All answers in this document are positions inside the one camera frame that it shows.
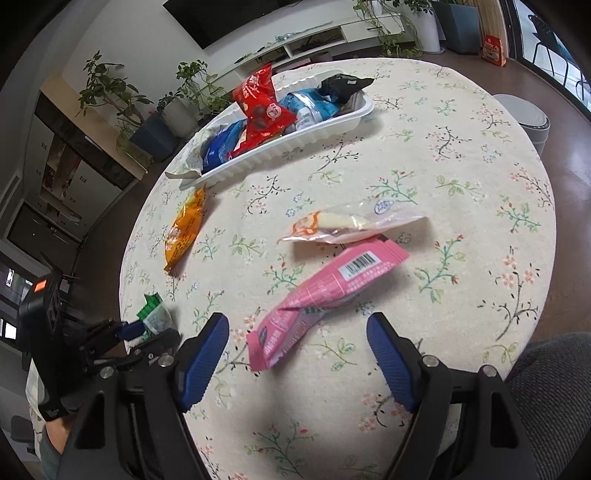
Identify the white plastic tray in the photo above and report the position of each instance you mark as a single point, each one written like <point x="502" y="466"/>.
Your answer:
<point x="300" y="138"/>

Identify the black snack packet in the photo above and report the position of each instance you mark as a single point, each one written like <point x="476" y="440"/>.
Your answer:
<point x="344" y="87"/>

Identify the trailing plant in white pot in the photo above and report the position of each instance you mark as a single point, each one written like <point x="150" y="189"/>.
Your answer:
<point x="422" y="23"/>

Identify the red bag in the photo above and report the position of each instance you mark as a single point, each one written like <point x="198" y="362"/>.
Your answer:
<point x="493" y="50"/>

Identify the white television cabinet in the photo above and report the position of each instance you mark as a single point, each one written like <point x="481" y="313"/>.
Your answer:
<point x="364" y="25"/>

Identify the orange snack packet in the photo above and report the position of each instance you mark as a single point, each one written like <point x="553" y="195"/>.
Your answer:
<point x="184" y="226"/>

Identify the dark blue snack packet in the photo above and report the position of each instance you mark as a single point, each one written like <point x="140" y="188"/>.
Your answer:
<point x="219" y="147"/>

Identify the pink snack packet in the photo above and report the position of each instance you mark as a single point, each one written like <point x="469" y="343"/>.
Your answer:
<point x="318" y="295"/>

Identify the pale blue cloth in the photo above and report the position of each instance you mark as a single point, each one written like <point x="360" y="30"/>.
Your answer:
<point x="286" y="36"/>

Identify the person's grey clothing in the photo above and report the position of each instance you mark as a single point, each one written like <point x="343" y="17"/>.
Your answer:
<point x="554" y="397"/>

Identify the white clear snack packet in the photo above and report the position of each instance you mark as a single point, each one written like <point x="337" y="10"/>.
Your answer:
<point x="341" y="221"/>

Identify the person's left forearm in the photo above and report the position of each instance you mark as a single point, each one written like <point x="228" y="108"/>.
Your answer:
<point x="53" y="443"/>

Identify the tall plant in grey-blue pot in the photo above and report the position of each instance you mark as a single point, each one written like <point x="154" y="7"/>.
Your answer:
<point x="152" y="134"/>

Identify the pale flat snack packet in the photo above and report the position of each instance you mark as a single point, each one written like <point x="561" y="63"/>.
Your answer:
<point x="184" y="169"/>

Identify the dark glass-front cabinet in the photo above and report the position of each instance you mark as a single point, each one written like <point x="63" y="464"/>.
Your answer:
<point x="83" y="170"/>

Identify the light blue snack packet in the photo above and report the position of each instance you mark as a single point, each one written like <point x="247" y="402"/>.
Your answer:
<point x="307" y="108"/>

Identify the white waste bin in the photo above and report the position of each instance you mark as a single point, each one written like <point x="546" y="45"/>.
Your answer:
<point x="526" y="124"/>

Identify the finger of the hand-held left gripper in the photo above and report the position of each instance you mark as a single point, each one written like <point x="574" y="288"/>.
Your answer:
<point x="131" y="330"/>
<point x="159" y="342"/>

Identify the green snack packet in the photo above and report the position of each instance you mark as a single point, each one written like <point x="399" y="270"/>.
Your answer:
<point x="157" y="316"/>

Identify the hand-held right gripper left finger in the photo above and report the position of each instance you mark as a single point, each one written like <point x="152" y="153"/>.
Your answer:
<point x="205" y="362"/>

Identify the black framed glass door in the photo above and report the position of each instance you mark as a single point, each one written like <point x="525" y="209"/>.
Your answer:
<point x="521" y="27"/>

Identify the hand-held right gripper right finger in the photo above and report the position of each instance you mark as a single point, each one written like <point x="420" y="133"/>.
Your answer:
<point x="392" y="362"/>

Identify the trailing green plant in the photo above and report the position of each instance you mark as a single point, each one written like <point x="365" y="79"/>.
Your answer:
<point x="203" y="83"/>

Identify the black television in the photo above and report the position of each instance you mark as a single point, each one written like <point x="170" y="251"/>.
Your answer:
<point x="221" y="14"/>

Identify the black balcony chair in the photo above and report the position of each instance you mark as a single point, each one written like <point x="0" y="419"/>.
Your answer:
<point x="549" y="41"/>

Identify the plant in white ribbed pot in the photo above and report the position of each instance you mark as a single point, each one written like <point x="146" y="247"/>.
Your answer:
<point x="178" y="115"/>

